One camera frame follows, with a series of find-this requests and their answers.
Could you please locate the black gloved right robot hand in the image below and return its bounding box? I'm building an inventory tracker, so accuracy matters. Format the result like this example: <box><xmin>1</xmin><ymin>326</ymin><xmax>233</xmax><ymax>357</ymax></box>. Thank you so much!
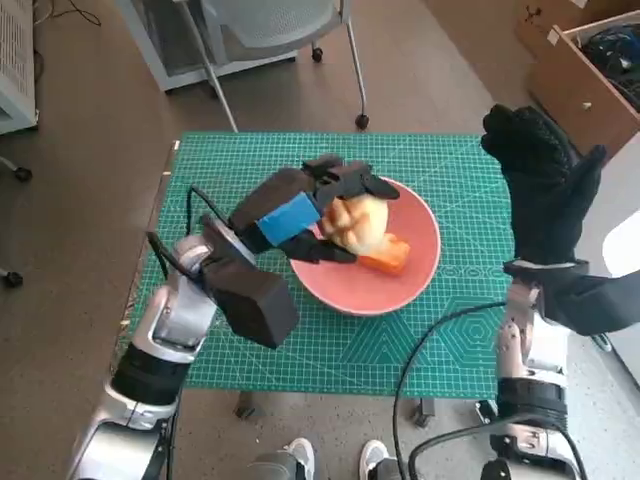
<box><xmin>479</xmin><ymin>103</ymin><xmax>609</xmax><ymax>266</ymax></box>

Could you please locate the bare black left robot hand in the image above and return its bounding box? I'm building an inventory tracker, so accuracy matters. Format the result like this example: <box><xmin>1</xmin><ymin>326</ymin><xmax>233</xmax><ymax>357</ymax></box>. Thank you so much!
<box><xmin>227</xmin><ymin>154</ymin><xmax>402</xmax><ymax>265</ymax></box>

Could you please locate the round toy bread roll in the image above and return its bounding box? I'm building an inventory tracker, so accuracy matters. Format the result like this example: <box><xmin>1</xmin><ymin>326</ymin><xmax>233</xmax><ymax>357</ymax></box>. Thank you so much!
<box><xmin>319</xmin><ymin>194</ymin><xmax>396</xmax><ymax>256</ymax></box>

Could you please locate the pink bowl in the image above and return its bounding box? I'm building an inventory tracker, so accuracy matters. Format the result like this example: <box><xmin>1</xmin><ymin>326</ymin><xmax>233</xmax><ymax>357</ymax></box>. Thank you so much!
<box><xmin>289</xmin><ymin>175</ymin><xmax>442</xmax><ymax>317</ymax></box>

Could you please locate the golden toy bread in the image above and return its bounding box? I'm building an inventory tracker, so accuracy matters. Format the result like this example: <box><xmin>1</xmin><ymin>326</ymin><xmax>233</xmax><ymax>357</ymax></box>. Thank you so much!
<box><xmin>357</xmin><ymin>232</ymin><xmax>412</xmax><ymax>277</ymax></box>

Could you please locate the green cutting mat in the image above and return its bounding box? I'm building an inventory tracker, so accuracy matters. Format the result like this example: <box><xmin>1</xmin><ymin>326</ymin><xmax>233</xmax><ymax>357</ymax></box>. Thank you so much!
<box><xmin>117</xmin><ymin>130</ymin><xmax>516</xmax><ymax>399</ymax></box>

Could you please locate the white rounded object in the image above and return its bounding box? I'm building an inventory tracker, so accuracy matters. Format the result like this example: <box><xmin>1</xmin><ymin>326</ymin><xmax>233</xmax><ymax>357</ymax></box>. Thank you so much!
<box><xmin>602</xmin><ymin>209</ymin><xmax>640</xmax><ymax>276</ymax></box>

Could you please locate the white side table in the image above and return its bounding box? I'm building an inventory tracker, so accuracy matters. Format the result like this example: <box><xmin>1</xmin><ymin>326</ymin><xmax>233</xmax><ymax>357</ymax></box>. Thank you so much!
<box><xmin>587</xmin><ymin>144</ymin><xmax>640</xmax><ymax>389</ymax></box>

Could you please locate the printed cardboard box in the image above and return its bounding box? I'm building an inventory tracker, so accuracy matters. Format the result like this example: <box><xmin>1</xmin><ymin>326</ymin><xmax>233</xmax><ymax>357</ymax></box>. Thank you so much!
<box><xmin>514</xmin><ymin>0</ymin><xmax>640</xmax><ymax>56</ymax></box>

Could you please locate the black table leg foot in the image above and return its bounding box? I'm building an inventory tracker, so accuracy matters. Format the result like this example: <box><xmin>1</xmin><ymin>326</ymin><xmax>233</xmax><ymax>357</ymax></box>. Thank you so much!
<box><xmin>472</xmin><ymin>399</ymin><xmax>501</xmax><ymax>426</ymax></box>
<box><xmin>412</xmin><ymin>397</ymin><xmax>436</xmax><ymax>429</ymax></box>
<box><xmin>234</xmin><ymin>392</ymin><xmax>264</xmax><ymax>420</ymax></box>

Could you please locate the grey mesh office chair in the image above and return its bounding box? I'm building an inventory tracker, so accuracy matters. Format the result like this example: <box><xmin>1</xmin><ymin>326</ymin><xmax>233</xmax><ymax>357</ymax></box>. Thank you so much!
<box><xmin>179</xmin><ymin>0</ymin><xmax>374</xmax><ymax>132</ymax></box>

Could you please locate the chair base with black casters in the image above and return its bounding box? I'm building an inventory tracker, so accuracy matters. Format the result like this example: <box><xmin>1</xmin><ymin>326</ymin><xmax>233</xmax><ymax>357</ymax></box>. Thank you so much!
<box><xmin>0</xmin><ymin>154</ymin><xmax>34</xmax><ymax>286</ymax></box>

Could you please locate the white perforated appliance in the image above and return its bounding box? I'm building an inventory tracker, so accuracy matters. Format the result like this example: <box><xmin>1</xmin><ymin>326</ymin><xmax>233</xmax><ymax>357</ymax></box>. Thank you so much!
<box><xmin>0</xmin><ymin>0</ymin><xmax>40</xmax><ymax>135</ymax></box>

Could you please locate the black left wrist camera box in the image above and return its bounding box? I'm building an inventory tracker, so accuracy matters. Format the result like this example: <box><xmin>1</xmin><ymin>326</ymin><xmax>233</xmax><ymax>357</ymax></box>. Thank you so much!
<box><xmin>199</xmin><ymin>249</ymin><xmax>300</xmax><ymax>350</ymax></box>

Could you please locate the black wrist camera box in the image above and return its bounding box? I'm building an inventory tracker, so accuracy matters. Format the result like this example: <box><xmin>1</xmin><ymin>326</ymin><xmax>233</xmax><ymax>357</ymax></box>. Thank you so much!
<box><xmin>199</xmin><ymin>249</ymin><xmax>300</xmax><ymax>350</ymax></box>
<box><xmin>542</xmin><ymin>267</ymin><xmax>640</xmax><ymax>337</ymax></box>

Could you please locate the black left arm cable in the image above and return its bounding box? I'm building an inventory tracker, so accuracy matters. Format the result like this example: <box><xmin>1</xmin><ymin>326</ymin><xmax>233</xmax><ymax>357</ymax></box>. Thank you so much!
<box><xmin>144</xmin><ymin>184</ymin><xmax>236</xmax><ymax>480</ymax></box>

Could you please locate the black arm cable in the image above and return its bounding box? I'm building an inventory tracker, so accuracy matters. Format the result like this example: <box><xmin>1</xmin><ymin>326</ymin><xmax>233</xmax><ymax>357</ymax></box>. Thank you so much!
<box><xmin>144</xmin><ymin>184</ymin><xmax>236</xmax><ymax>480</ymax></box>
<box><xmin>392</xmin><ymin>299</ymin><xmax>591</xmax><ymax>480</ymax></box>

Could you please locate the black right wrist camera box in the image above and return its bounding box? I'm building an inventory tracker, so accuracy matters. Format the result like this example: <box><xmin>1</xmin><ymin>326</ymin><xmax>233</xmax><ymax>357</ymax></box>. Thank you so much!
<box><xmin>542</xmin><ymin>267</ymin><xmax>640</xmax><ymax>337</ymax></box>

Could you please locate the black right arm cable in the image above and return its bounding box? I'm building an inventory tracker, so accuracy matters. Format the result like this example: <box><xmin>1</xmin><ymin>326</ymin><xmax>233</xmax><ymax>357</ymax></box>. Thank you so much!
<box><xmin>392</xmin><ymin>299</ymin><xmax>591</xmax><ymax>480</ymax></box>

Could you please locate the thin black floor cable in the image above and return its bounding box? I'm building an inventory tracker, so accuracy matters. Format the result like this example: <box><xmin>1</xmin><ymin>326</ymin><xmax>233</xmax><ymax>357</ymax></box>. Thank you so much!
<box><xmin>34</xmin><ymin>0</ymin><xmax>101</xmax><ymax>26</ymax></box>

